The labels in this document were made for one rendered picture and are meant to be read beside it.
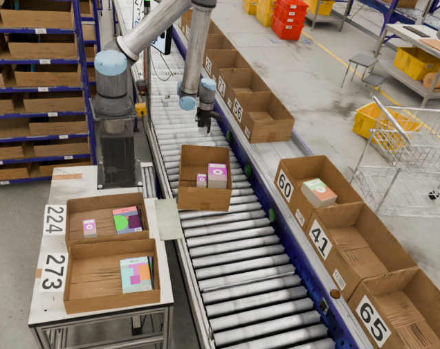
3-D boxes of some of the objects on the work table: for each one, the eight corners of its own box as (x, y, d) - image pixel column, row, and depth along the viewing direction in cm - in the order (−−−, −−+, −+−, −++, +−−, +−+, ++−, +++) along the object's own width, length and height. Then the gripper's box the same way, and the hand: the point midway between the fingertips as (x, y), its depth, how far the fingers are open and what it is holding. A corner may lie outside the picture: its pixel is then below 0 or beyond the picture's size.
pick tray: (68, 212, 190) (66, 199, 184) (142, 204, 201) (142, 191, 195) (67, 255, 170) (64, 242, 163) (150, 244, 181) (149, 230, 175)
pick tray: (72, 259, 169) (68, 245, 162) (155, 251, 178) (155, 237, 172) (66, 315, 148) (61, 302, 141) (160, 302, 157) (161, 289, 150)
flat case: (117, 238, 179) (117, 236, 178) (111, 212, 192) (111, 210, 191) (144, 233, 183) (144, 230, 182) (138, 207, 197) (138, 205, 196)
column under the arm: (97, 190, 206) (90, 142, 185) (97, 162, 225) (91, 115, 205) (143, 186, 213) (142, 140, 192) (140, 160, 232) (138, 115, 211)
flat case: (122, 298, 154) (122, 296, 154) (120, 262, 168) (119, 260, 167) (154, 292, 158) (154, 290, 157) (149, 257, 172) (149, 255, 171)
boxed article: (85, 241, 177) (84, 235, 174) (84, 226, 184) (82, 220, 181) (97, 239, 179) (95, 233, 176) (95, 224, 186) (94, 218, 183)
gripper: (196, 104, 216) (193, 133, 229) (200, 111, 210) (197, 142, 223) (209, 103, 219) (206, 133, 232) (214, 111, 212) (210, 140, 226)
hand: (206, 135), depth 228 cm, fingers closed
